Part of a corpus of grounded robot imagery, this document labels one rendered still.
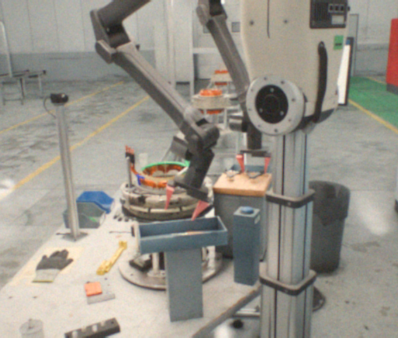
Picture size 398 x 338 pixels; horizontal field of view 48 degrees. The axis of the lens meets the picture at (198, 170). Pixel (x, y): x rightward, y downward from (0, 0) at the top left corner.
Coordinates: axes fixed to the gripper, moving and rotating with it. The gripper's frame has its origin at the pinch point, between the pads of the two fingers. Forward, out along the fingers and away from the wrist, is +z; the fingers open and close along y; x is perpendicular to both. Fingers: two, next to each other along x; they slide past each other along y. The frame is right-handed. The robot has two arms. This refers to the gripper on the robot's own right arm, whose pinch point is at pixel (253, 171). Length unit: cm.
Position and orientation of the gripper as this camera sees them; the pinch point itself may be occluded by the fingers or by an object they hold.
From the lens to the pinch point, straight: 169.3
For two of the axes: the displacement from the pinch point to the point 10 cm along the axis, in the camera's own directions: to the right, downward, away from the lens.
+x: -2.5, 3.1, -9.2
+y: -9.7, -0.4, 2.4
